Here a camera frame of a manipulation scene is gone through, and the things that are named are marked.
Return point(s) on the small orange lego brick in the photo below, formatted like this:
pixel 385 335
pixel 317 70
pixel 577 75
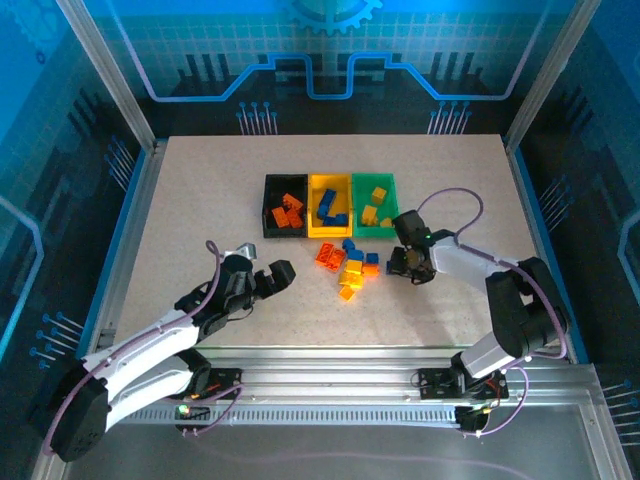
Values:
pixel 370 270

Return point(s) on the yellow two-by-two lego brick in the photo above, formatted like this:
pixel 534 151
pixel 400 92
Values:
pixel 386 222
pixel 353 266
pixel 378 195

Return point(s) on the blue two-by-two lego brick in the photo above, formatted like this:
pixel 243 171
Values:
pixel 322 211
pixel 348 245
pixel 356 255
pixel 342 219
pixel 329 221
pixel 372 258

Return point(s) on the orange two-by-four lego brick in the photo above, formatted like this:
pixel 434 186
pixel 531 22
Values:
pixel 293 202
pixel 325 254
pixel 279 216
pixel 337 260
pixel 296 219

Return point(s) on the tall yellow lego brick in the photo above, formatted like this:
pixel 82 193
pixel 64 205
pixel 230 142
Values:
pixel 369 215

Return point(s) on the curved yellow lego brick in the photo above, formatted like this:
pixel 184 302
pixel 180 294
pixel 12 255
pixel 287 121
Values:
pixel 350 279

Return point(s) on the small yellow lego brick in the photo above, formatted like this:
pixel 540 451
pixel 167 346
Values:
pixel 346 294

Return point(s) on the green plastic bin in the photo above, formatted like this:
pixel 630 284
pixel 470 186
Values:
pixel 362 185

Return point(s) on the yellow plastic bin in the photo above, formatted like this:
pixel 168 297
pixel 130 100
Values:
pixel 345 185

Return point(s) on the blue two-by-four lego brick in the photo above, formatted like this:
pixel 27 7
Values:
pixel 327 199

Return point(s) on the black plastic bin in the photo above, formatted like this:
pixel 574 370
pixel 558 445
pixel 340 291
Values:
pixel 270 185

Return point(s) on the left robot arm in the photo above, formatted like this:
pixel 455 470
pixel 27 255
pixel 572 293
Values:
pixel 140 345

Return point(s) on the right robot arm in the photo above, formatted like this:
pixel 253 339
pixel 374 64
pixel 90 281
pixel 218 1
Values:
pixel 525 310

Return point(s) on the aluminium front beam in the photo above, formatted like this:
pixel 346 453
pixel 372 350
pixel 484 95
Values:
pixel 325 375

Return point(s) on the small controller board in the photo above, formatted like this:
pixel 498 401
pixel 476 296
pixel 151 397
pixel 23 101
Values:
pixel 467 417
pixel 197 414

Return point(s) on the grey metal front panel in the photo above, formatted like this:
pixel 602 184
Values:
pixel 325 450

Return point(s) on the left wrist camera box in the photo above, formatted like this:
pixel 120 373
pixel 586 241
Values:
pixel 246 251

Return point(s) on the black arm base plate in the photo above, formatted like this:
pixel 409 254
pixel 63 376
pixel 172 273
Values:
pixel 227 380
pixel 432 382

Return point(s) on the aluminium side rail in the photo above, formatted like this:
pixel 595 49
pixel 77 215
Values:
pixel 131 225
pixel 529 200

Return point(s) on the aluminium frame post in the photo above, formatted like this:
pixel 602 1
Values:
pixel 111 75
pixel 550 75

